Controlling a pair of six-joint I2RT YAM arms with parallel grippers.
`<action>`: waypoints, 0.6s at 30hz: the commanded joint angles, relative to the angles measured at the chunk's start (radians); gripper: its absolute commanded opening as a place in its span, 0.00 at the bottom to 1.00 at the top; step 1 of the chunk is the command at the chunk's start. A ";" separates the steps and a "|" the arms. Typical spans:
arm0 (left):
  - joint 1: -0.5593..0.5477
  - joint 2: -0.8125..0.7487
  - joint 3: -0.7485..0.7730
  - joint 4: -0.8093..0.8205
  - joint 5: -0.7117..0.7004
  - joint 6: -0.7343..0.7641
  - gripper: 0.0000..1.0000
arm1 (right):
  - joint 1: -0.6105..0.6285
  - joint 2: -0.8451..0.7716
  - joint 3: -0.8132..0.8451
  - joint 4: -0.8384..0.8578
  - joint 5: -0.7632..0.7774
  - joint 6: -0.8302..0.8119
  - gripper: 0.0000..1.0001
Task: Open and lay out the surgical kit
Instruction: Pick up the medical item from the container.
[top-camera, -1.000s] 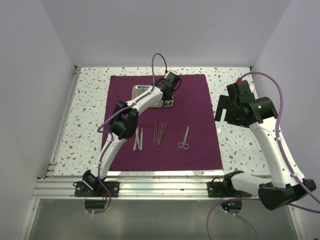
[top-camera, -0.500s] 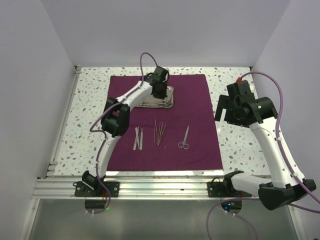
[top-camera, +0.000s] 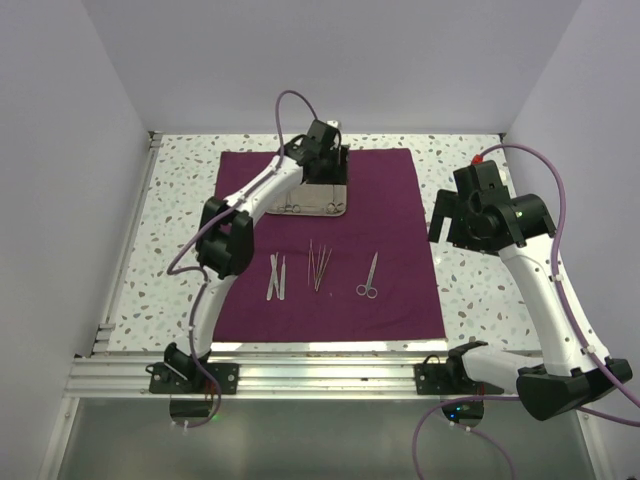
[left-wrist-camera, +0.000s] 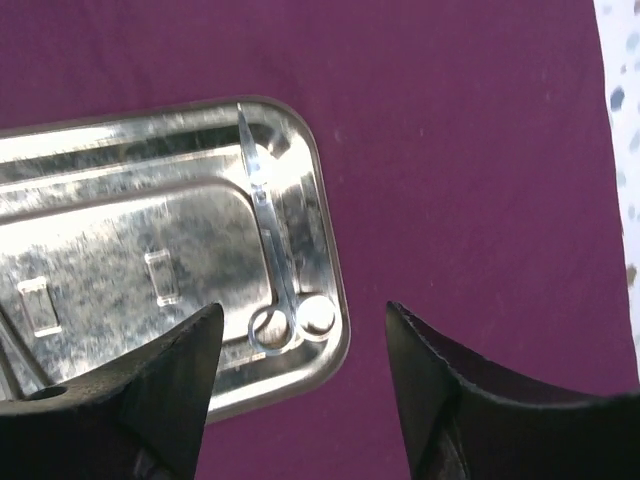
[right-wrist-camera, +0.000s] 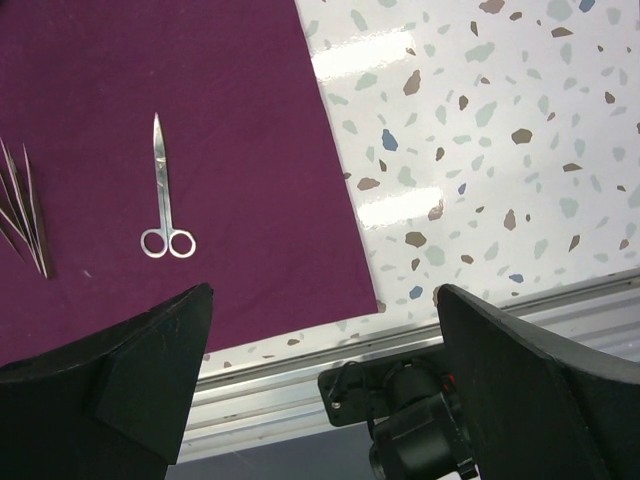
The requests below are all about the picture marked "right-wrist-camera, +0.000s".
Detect thin pointed steel tweezers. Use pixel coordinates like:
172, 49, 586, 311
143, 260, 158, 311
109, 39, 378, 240
23, 146, 54, 280

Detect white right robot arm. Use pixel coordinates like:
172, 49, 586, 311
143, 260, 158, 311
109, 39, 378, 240
1, 284, 639, 479

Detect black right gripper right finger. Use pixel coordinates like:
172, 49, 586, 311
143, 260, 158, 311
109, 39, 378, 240
437, 284, 639, 479

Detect purple cloth wrap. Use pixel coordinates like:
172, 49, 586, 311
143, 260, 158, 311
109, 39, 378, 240
1, 1, 378, 363

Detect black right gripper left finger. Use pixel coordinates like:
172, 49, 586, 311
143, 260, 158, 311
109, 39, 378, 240
1, 283, 213, 479

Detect aluminium frame rail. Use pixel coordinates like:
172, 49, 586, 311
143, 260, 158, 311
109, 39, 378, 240
178, 269, 639, 463

